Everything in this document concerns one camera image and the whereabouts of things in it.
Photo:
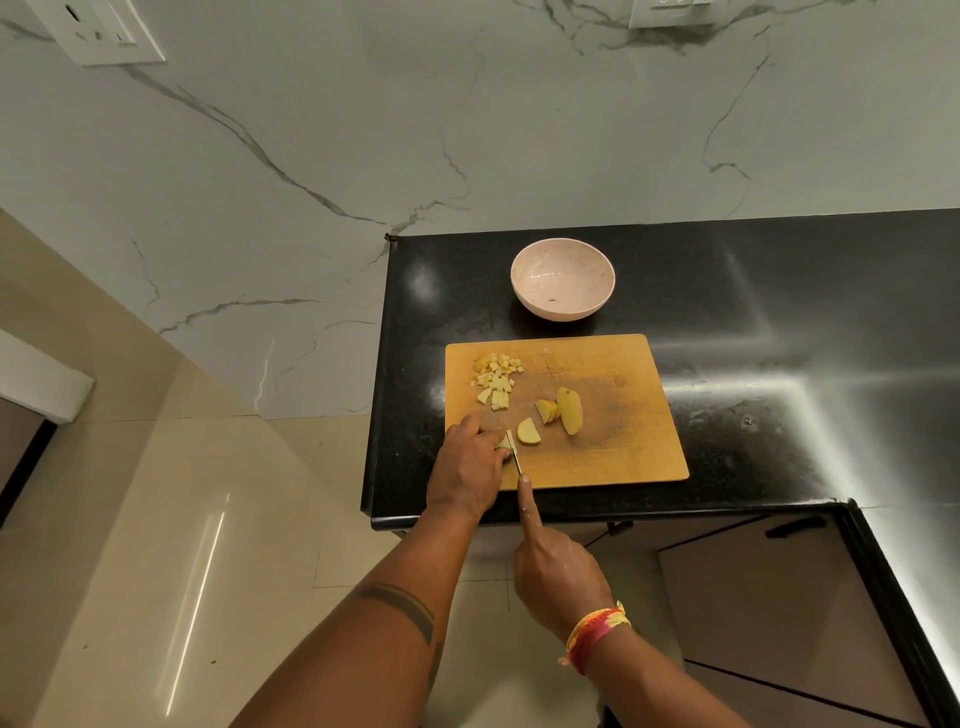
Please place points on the person's left hand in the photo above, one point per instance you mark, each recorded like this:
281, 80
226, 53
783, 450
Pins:
465, 472

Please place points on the person's right hand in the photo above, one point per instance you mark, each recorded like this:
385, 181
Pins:
559, 581

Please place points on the pile of diced potato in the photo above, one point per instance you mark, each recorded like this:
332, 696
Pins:
497, 381

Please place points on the yellow potato half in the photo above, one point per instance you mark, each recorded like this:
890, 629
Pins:
570, 411

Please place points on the pink speckled bowl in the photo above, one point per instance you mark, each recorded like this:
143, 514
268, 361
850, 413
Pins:
562, 274

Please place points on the person's left forearm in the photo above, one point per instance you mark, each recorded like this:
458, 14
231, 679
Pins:
375, 660

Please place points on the person's foot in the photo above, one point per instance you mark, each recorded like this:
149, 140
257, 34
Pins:
609, 718

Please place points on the wooden cutting board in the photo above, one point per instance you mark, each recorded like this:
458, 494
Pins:
630, 450

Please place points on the wide white switch socket plate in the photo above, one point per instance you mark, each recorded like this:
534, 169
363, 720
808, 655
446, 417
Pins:
97, 31

